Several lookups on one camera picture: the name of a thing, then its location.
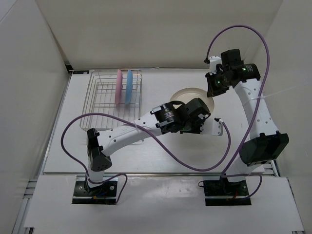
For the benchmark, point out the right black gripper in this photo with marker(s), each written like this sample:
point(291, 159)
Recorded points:
point(211, 90)

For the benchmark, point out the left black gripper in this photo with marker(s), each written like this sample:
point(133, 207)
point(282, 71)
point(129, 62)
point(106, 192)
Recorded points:
point(198, 130)

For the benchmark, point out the cream plate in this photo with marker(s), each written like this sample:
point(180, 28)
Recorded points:
point(187, 94)

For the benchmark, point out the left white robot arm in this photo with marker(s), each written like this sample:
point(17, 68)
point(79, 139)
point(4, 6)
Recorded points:
point(170, 117)

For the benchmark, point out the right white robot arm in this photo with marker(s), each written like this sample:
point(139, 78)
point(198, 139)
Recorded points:
point(237, 71)

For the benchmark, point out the blue plate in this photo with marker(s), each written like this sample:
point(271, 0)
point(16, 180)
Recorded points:
point(129, 84)

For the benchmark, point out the pink plate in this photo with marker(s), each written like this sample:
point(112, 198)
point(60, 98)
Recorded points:
point(118, 91)

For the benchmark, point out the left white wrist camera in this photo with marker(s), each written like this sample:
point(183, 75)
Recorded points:
point(217, 127)

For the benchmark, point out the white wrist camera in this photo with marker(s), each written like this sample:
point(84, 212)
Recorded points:
point(212, 61)
point(217, 127)

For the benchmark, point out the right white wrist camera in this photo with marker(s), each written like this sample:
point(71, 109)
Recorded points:
point(212, 61)

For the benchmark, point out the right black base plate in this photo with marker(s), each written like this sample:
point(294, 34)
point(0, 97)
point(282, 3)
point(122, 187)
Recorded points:
point(224, 193)

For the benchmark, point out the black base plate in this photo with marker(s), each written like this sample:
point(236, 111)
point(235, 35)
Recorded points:
point(224, 193)
point(105, 194)

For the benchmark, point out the metal wire dish rack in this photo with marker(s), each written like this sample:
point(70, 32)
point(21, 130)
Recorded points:
point(101, 91)

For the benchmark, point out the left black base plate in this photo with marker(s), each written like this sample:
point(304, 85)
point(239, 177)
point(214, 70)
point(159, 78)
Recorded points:
point(105, 194)

